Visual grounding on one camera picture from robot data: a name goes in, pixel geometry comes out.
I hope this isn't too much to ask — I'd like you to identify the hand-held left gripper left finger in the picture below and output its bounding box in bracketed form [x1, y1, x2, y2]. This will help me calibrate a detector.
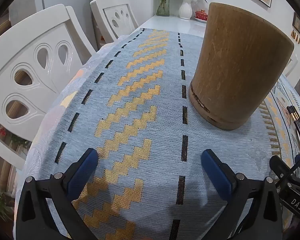
[15, 148, 99, 240]

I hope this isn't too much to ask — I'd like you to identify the wooden utensil holder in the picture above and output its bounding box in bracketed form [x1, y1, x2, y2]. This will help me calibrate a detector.
[189, 2, 295, 130]

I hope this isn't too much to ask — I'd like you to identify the red flowering plant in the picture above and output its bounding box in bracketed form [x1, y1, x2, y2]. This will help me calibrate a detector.
[0, 127, 30, 148]

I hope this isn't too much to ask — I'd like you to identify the blue patterned table runner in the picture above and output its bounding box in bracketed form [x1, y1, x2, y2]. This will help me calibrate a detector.
[44, 27, 300, 240]

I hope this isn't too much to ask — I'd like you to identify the red lidded pot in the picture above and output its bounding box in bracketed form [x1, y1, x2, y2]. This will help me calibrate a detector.
[194, 9, 208, 22]

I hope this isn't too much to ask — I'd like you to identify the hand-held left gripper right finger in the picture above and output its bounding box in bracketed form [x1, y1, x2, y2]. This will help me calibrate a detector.
[201, 149, 283, 240]

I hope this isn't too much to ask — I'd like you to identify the green potted plant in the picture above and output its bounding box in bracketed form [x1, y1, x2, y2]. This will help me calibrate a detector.
[0, 175, 14, 222]

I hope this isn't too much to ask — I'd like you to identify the small framed wall picture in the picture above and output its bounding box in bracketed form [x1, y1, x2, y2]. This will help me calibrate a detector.
[292, 12, 300, 37]

